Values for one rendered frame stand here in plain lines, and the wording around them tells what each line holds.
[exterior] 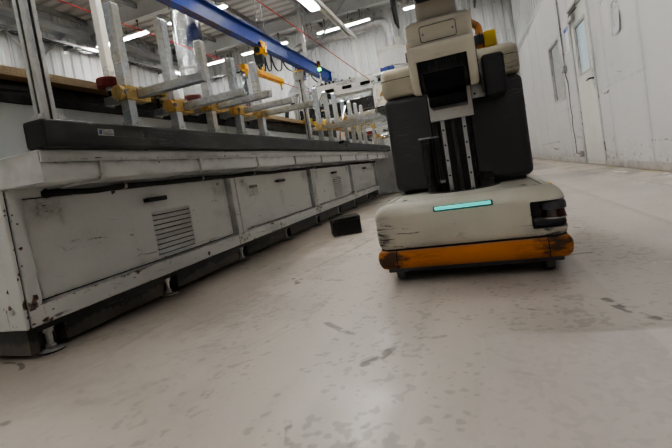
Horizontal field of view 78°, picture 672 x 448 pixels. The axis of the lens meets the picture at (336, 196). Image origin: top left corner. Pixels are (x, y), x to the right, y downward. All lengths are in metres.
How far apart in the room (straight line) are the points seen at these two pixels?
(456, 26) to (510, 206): 0.62
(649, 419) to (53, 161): 1.47
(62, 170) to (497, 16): 12.13
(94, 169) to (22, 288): 0.41
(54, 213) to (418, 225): 1.24
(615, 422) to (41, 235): 1.58
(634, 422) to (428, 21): 1.23
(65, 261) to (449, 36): 1.52
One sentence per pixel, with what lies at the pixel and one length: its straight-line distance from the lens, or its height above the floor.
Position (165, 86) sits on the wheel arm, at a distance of 1.62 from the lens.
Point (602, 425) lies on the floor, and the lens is 0.79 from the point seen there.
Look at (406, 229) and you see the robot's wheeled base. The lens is 1.46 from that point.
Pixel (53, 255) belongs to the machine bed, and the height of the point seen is 0.30.
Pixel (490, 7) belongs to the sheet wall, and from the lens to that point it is 12.92.
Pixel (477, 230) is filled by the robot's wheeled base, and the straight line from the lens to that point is 1.44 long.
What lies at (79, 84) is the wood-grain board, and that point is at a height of 0.88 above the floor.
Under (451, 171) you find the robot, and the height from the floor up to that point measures 0.36.
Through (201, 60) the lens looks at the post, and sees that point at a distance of 2.12.
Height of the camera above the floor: 0.42
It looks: 3 degrees down
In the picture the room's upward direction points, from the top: 9 degrees counter-clockwise
